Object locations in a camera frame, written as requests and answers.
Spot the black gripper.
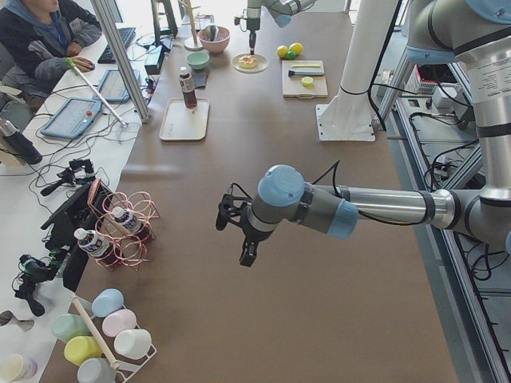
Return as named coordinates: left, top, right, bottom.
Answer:
left=234, top=15, right=260, bottom=55
left=216, top=193, right=275, bottom=267

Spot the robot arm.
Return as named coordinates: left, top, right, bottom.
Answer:
left=216, top=1, right=510, bottom=267
left=234, top=0, right=316, bottom=55

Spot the dark tea bottle on tray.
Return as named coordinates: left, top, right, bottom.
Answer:
left=179, top=66, right=198, bottom=110

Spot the cream rabbit tray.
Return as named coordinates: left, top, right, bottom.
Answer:
left=159, top=97, right=210, bottom=141

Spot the lower whole lemon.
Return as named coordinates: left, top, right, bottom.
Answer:
left=276, top=45, right=289, bottom=58

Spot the whole lemon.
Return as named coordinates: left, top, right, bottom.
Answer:
left=276, top=45, right=289, bottom=58
left=289, top=42, right=304, bottom=56

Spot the white round plate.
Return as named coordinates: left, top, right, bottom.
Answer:
left=231, top=53, right=268, bottom=73

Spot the pink ice bowl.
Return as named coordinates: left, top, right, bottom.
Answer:
left=198, top=26, right=231, bottom=54

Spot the steel ice scoop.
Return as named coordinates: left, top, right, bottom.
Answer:
left=203, top=24, right=220, bottom=41

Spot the green lime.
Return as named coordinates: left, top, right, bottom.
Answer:
left=285, top=50, right=297, bottom=60

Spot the upper whole lemon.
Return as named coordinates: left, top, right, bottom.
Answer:
left=289, top=42, right=304, bottom=56

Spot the yellow plastic knife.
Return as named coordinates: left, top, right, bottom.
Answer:
left=291, top=63, right=321, bottom=69

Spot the mint green bowl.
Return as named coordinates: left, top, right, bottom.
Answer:
left=186, top=51, right=210, bottom=71

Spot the round wooden stand base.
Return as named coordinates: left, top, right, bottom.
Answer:
left=184, top=38, right=204, bottom=52

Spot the steel muddler bar tool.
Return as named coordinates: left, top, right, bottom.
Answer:
left=287, top=69, right=325, bottom=77

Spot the bamboo cutting board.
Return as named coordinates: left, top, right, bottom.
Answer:
left=281, top=60, right=328, bottom=98

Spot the grey folded cloth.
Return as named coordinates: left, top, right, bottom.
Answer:
left=192, top=72, right=208, bottom=89

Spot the lemon half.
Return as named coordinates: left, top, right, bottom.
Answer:
left=301, top=77, right=314, bottom=87

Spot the tea bottle in rack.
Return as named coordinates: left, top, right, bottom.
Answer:
left=73, top=227, right=119, bottom=269
left=112, top=207, right=150, bottom=243

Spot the black keyboard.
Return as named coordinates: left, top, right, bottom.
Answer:
left=97, top=26, right=137, bottom=65

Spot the blue cup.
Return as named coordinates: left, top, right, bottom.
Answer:
left=92, top=288, right=124, bottom=318

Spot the far blue teach pendant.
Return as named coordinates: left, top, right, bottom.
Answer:
left=97, top=69, right=130, bottom=104

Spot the blue teach pendant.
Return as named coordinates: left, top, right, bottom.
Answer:
left=97, top=69, right=130, bottom=104
left=40, top=97, right=101, bottom=140

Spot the pink cup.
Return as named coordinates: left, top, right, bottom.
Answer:
left=102, top=309, right=137, bottom=337

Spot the white cup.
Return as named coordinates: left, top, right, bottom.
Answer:
left=114, top=329, right=152, bottom=360

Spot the near blue teach pendant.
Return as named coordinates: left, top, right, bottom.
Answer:
left=40, top=97, right=101, bottom=140

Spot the mint cup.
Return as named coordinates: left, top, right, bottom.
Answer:
left=51, top=314, right=90, bottom=344

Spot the yellow cup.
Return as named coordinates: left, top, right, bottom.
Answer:
left=64, top=336, right=102, bottom=366

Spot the grey cup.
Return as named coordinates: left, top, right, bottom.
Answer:
left=77, top=358, right=116, bottom=383

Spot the seated person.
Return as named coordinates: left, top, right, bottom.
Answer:
left=1, top=1, right=102, bottom=98

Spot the black thermos bottle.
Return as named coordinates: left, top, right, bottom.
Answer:
left=1, top=119, right=42, bottom=164

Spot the copper wire bottle rack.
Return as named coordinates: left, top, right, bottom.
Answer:
left=87, top=180, right=160, bottom=270

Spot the aluminium post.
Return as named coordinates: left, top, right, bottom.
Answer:
left=91, top=0, right=150, bottom=124

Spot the white wire cup rack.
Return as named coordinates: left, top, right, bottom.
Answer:
left=71, top=295, right=157, bottom=382

